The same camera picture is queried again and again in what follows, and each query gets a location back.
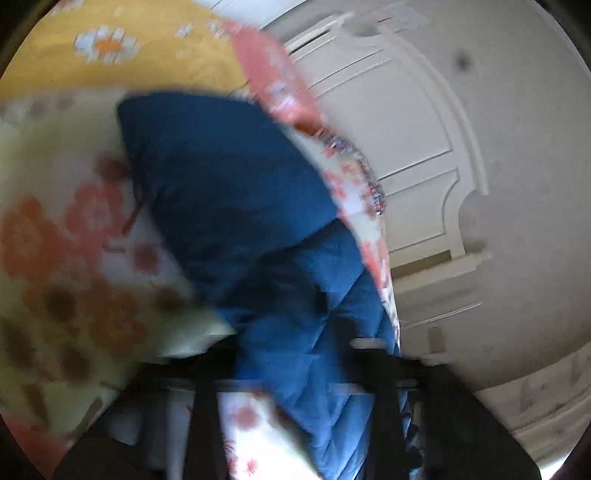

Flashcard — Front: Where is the pink floral cloth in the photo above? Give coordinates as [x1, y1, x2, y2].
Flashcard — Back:
[222, 21, 402, 356]

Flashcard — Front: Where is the blue quilted jacket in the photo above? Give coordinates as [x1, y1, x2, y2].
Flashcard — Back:
[117, 92, 421, 480]

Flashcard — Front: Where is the pale floral bedsheet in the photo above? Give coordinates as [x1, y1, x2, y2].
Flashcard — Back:
[0, 88, 324, 480]

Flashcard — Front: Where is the yellow floral blanket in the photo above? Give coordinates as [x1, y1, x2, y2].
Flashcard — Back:
[0, 0, 250, 100]

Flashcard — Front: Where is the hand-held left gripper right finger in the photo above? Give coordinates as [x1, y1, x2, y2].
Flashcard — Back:
[350, 338, 542, 480]

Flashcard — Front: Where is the cream carved furniture panel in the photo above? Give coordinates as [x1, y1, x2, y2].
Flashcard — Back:
[475, 348, 591, 467]

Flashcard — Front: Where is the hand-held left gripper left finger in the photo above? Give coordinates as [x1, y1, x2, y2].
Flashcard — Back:
[55, 336, 242, 480]

